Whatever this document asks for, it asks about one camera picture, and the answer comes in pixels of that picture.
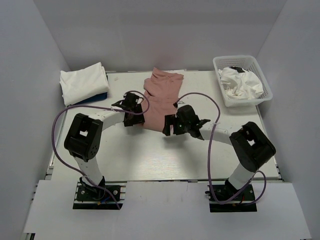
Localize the folded white t-shirt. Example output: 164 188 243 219
59 62 110 106

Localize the white plastic basket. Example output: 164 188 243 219
212 55 273 108

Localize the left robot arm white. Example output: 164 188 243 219
64 92 145 200

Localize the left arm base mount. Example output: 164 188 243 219
72 178 126 210

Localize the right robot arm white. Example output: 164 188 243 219
162 105 276 200

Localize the pink printed t-shirt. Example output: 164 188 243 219
141 68 184 132

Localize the folded blue t-shirt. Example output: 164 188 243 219
74 92 108 105

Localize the white printed t-shirt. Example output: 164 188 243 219
218 66 264 100

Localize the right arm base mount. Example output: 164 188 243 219
205 177 258 213

